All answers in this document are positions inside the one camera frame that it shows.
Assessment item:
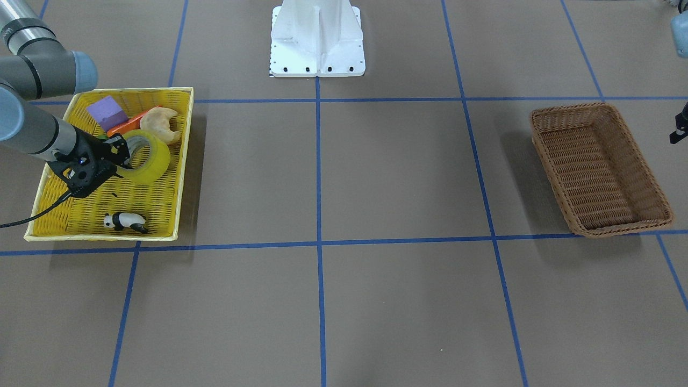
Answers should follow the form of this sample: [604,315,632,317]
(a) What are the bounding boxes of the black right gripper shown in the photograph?
[49,129,131,198]

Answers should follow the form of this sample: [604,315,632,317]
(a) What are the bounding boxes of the yellow tape roll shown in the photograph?
[117,130,170,184]

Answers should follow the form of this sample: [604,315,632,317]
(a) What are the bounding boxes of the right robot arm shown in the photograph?
[1,1,131,198]

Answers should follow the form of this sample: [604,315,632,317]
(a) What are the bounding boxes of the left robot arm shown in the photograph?
[664,1,687,145]

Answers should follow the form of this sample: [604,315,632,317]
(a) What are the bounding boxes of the yellow woven basket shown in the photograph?
[24,87,194,241]

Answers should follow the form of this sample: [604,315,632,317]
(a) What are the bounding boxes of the brown wicker basket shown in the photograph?
[530,103,674,239]

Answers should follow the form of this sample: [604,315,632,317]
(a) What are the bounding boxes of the purple foam block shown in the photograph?
[86,96,130,132]

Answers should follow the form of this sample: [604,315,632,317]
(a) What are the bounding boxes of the black white panda figure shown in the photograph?
[103,212,148,234]

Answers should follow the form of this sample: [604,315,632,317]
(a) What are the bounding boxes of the beige croissant toy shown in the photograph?
[140,107,182,145]

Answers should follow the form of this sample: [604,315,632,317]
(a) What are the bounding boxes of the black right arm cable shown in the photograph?
[0,189,73,229]

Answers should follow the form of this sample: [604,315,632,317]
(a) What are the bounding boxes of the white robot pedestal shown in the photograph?
[269,1,366,78]

